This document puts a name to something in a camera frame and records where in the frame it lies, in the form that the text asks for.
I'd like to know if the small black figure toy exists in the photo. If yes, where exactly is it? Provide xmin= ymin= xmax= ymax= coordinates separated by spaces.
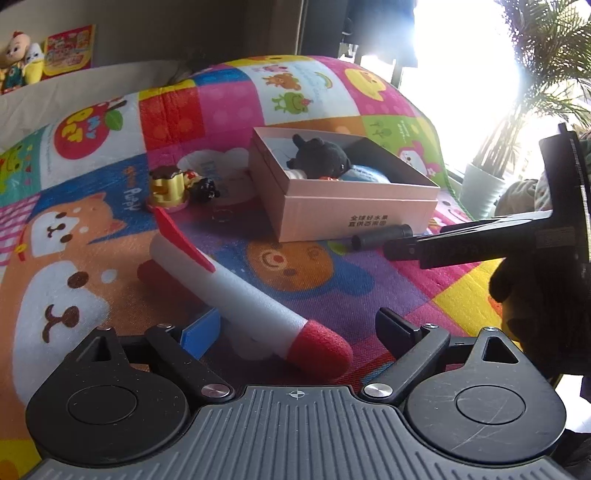
xmin=185 ymin=171 xmax=222 ymax=201

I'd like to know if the green palm plant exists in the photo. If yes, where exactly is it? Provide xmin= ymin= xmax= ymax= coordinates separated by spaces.
xmin=466 ymin=0 xmax=591 ymax=176

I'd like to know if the golden pudding toy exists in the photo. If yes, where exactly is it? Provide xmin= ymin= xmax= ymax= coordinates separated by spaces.
xmin=147 ymin=167 xmax=190 ymax=213

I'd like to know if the black plush toy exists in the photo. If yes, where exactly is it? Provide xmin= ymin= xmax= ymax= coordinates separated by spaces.
xmin=285 ymin=133 xmax=354 ymax=182

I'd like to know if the blue white item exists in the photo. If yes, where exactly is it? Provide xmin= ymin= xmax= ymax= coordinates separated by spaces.
xmin=344 ymin=167 xmax=399 ymax=184

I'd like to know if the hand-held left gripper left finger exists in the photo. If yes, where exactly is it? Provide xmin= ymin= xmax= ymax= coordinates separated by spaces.
xmin=69 ymin=308 xmax=234 ymax=403

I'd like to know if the pink cardboard box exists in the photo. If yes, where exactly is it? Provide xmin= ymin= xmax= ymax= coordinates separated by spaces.
xmin=248 ymin=127 xmax=441 ymax=243

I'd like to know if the red picture book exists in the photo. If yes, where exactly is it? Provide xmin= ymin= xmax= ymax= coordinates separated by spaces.
xmin=43 ymin=24 xmax=96 ymax=77

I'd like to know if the person's right hand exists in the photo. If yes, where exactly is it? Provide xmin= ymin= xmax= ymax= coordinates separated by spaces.
xmin=489 ymin=256 xmax=591 ymax=379

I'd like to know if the colourful printed play mat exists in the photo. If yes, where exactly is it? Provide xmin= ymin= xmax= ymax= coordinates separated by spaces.
xmin=0 ymin=54 xmax=527 ymax=480

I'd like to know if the baby doll plush toy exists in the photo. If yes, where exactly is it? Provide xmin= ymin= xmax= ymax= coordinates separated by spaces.
xmin=0 ymin=30 xmax=29 ymax=93

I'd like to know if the grey green cloth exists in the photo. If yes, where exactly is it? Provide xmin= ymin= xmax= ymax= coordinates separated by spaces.
xmin=495 ymin=178 xmax=555 ymax=219

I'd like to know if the banana plush toy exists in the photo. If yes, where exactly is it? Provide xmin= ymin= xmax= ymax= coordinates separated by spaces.
xmin=22 ymin=42 xmax=47 ymax=85

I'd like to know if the white red foam rocket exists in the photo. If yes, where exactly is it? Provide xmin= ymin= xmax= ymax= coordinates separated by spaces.
xmin=137 ymin=205 xmax=354 ymax=381

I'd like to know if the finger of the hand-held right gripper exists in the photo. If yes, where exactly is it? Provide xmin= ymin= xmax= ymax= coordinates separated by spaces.
xmin=351 ymin=210 xmax=550 ymax=251
xmin=383 ymin=228 xmax=543 ymax=271

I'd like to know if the white plant pot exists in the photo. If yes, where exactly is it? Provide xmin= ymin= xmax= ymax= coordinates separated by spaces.
xmin=461 ymin=162 xmax=507 ymax=217

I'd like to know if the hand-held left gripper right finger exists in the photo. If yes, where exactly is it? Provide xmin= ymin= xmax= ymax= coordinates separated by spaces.
xmin=362 ymin=307 xmax=527 ymax=402

